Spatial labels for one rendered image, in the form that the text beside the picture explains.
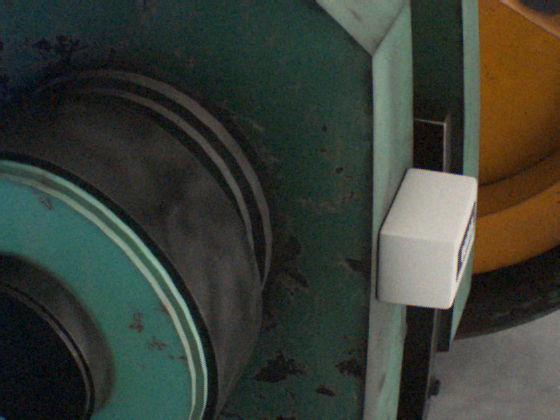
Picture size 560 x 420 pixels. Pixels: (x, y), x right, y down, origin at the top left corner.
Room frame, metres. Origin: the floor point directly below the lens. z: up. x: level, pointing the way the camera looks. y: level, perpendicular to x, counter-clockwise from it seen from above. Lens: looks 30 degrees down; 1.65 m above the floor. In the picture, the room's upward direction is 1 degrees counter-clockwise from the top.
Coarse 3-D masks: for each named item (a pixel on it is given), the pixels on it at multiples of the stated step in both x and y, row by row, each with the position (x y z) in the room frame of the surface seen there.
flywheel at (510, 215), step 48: (480, 0) 1.05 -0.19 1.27; (480, 48) 1.05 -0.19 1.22; (528, 48) 1.04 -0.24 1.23; (480, 96) 1.05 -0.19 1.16; (528, 96) 1.04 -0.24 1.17; (480, 144) 1.05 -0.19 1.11; (528, 144) 1.04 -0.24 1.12; (480, 192) 1.05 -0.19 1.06; (528, 192) 1.01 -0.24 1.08; (480, 240) 1.02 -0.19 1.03; (528, 240) 1.00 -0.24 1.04
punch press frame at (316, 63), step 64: (0, 0) 0.57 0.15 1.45; (64, 0) 0.56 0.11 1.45; (128, 0) 0.55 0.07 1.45; (192, 0) 0.54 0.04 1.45; (256, 0) 0.53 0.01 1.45; (320, 0) 0.52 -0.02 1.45; (384, 0) 0.57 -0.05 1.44; (448, 0) 0.80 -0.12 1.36; (0, 64) 0.57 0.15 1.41; (64, 64) 0.56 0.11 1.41; (128, 64) 0.55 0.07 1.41; (192, 64) 0.54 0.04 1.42; (256, 64) 0.53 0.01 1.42; (320, 64) 0.52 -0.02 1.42; (384, 64) 0.54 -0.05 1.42; (448, 64) 0.80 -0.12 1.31; (192, 128) 0.53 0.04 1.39; (256, 128) 0.53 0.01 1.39; (320, 128) 0.52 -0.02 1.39; (384, 128) 0.54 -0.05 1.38; (256, 192) 0.52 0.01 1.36; (320, 192) 0.52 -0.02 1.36; (384, 192) 0.54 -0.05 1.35; (256, 256) 0.52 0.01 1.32; (320, 256) 0.52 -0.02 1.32; (320, 320) 0.52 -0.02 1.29; (384, 320) 0.55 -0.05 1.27; (448, 320) 0.80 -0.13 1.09; (256, 384) 0.53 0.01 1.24; (320, 384) 0.52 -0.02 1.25; (384, 384) 0.56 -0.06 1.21
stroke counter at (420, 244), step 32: (416, 192) 0.56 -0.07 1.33; (448, 192) 0.56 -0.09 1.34; (384, 224) 0.53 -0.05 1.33; (416, 224) 0.53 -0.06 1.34; (448, 224) 0.53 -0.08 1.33; (384, 256) 0.52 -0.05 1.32; (416, 256) 0.52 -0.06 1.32; (448, 256) 0.51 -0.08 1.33; (384, 288) 0.52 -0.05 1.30; (416, 288) 0.52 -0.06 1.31; (448, 288) 0.51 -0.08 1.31
